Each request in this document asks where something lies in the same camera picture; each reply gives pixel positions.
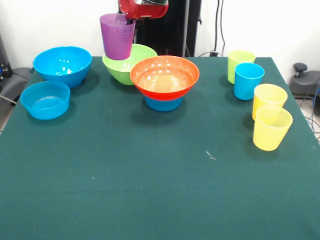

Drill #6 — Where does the small blue bowl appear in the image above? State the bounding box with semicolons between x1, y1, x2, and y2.
144;96;185;112
19;80;71;121

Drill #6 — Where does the purple cup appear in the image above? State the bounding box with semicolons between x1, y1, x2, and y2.
99;13;137;61

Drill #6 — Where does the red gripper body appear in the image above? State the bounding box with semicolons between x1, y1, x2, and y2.
118;0;170;21

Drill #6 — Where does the large blue bowl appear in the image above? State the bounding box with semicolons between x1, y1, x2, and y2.
32;45;93;89

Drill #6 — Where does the dark green tablecloth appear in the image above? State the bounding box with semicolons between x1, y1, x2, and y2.
0;56;320;240

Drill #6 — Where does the black wall cable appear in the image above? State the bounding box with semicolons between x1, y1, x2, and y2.
214;0;227;57

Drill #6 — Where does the blue cup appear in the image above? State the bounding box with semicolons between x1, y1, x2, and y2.
233;62;265;101

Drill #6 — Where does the green cup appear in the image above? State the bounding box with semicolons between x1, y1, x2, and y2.
227;49;257;85

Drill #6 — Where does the green bowl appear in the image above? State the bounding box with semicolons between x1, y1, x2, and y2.
102;43;159;86

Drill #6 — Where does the orange bowl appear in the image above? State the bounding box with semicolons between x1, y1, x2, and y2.
129;55;201;102

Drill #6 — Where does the black device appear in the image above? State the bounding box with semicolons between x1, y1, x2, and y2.
0;34;13;79

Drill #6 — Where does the black stand base with knob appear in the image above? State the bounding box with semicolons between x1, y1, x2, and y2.
289;62;320;101

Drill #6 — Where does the yellow cup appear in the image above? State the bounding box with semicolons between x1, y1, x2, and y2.
251;83;289;121
252;105;294;152

